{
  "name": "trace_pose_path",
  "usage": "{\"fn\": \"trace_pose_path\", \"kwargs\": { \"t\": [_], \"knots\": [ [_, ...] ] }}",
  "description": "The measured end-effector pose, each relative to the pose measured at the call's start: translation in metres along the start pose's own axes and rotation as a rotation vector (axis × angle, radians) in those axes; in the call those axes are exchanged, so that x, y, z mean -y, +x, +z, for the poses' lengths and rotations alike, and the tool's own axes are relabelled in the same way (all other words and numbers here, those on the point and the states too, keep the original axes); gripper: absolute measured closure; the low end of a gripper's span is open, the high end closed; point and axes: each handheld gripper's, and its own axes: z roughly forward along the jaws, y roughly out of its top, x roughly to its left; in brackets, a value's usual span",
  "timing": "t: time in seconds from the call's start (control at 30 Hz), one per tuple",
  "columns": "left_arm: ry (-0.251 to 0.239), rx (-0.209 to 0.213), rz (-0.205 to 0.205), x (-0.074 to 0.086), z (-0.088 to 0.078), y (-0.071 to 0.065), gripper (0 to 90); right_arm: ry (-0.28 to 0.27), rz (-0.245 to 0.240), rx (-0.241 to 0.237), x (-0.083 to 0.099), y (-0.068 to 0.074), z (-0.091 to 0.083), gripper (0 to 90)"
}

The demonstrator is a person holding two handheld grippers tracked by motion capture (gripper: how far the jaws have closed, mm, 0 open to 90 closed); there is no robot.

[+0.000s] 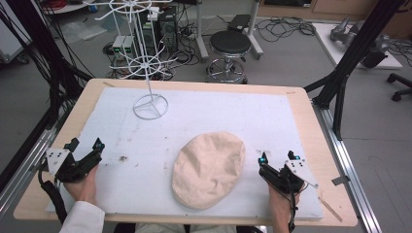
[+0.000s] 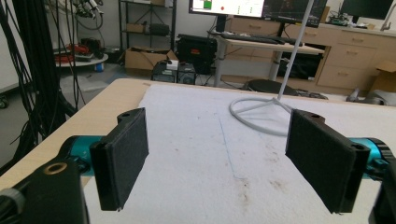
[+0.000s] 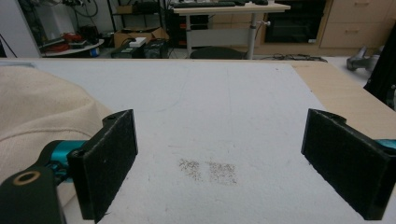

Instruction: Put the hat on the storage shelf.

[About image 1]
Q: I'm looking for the white foam mat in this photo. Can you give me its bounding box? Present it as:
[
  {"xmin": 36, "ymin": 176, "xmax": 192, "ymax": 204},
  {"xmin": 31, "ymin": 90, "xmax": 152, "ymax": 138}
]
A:
[{"xmin": 45, "ymin": 85, "xmax": 326, "ymax": 221}]

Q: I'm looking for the black round stool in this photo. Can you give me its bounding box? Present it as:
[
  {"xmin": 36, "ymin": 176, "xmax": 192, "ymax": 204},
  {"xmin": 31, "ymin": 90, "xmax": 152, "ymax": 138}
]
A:
[{"xmin": 205, "ymin": 29, "xmax": 254, "ymax": 84}]

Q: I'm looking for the tangle of black floor cables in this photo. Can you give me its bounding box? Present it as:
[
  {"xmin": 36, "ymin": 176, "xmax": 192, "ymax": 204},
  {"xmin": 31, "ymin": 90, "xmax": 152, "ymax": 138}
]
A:
[{"xmin": 256, "ymin": 16, "xmax": 317, "ymax": 44}]

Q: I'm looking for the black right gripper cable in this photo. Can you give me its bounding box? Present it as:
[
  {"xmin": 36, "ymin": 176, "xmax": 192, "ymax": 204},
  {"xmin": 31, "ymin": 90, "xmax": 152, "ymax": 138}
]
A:
[{"xmin": 285, "ymin": 181, "xmax": 302, "ymax": 233}]

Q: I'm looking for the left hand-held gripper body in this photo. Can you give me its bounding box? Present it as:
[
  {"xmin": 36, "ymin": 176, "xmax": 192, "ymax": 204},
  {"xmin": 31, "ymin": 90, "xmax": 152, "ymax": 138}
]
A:
[{"xmin": 45, "ymin": 146, "xmax": 104, "ymax": 184}]

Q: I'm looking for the black office chair base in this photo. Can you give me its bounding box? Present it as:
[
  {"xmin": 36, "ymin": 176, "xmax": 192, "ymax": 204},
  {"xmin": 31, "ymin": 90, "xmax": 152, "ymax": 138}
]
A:
[{"xmin": 386, "ymin": 72, "xmax": 412, "ymax": 103}]

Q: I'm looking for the white platform board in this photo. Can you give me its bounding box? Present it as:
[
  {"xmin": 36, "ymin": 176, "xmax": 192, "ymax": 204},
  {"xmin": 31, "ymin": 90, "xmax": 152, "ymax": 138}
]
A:
[{"xmin": 312, "ymin": 21, "xmax": 404, "ymax": 70}]

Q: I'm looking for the white wire hat rack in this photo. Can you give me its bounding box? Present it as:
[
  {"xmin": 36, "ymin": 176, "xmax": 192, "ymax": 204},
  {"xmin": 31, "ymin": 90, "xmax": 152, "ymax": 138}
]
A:
[{"xmin": 83, "ymin": 0, "xmax": 179, "ymax": 121}]

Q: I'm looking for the aluminium rail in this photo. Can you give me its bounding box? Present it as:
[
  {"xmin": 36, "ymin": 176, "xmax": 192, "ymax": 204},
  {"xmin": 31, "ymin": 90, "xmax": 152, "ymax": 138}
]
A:
[
  {"xmin": 311, "ymin": 100, "xmax": 384, "ymax": 233},
  {"xmin": 0, "ymin": 106, "xmax": 71, "ymax": 212}
]

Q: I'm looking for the black box on floor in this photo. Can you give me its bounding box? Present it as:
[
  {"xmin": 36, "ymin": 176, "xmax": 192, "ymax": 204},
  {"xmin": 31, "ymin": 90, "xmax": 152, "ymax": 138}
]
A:
[{"xmin": 227, "ymin": 14, "xmax": 253, "ymax": 33}]

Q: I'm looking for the person's left hand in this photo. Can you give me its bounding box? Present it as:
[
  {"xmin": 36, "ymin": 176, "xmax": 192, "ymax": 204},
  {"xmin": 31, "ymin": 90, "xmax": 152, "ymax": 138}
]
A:
[{"xmin": 62, "ymin": 163, "xmax": 100, "ymax": 207}]

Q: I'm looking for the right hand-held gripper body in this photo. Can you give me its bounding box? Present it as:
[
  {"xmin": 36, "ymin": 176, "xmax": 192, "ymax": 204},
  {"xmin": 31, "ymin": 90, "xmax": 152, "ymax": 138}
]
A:
[{"xmin": 257, "ymin": 158, "xmax": 320, "ymax": 195}]

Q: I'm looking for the beige cap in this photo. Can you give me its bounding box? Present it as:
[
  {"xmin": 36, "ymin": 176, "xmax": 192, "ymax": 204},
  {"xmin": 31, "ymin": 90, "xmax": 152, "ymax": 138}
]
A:
[{"xmin": 171, "ymin": 131, "xmax": 247, "ymax": 211}]

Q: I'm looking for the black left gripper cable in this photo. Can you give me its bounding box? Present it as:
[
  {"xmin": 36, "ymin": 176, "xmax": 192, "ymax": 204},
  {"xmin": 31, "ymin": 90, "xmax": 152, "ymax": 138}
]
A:
[{"xmin": 37, "ymin": 161, "xmax": 69, "ymax": 225}]

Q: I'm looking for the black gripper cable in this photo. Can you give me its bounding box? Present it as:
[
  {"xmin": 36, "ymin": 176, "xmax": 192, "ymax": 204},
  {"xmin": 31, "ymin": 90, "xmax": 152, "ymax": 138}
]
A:
[
  {"xmin": 285, "ymin": 181, "xmax": 302, "ymax": 233},
  {"xmin": 37, "ymin": 161, "xmax": 69, "ymax": 225}
]

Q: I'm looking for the black metal frame post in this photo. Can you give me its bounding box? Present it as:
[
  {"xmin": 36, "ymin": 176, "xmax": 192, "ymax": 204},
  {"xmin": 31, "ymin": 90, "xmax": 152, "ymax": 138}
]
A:
[
  {"xmin": 0, "ymin": 0, "xmax": 95, "ymax": 192},
  {"xmin": 303, "ymin": 0, "xmax": 406, "ymax": 142}
]

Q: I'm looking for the person's right hand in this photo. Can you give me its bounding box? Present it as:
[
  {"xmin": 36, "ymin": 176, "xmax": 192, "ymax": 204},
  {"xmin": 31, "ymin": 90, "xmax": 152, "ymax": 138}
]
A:
[{"xmin": 267, "ymin": 183, "xmax": 306, "ymax": 224}]

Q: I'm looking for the black computer tower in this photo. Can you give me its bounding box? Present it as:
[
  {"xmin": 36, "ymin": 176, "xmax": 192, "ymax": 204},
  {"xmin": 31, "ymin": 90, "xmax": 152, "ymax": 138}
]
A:
[{"xmin": 156, "ymin": 6, "xmax": 180, "ymax": 54}]

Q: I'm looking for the wooden stick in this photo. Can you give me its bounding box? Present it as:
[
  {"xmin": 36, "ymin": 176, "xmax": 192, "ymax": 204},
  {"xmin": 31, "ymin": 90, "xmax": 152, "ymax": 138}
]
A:
[{"xmin": 318, "ymin": 195, "xmax": 344, "ymax": 223}]

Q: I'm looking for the grey tape strip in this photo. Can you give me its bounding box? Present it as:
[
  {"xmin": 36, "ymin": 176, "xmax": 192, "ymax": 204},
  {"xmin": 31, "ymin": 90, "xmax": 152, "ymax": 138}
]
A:
[{"xmin": 331, "ymin": 175, "xmax": 352, "ymax": 186}]

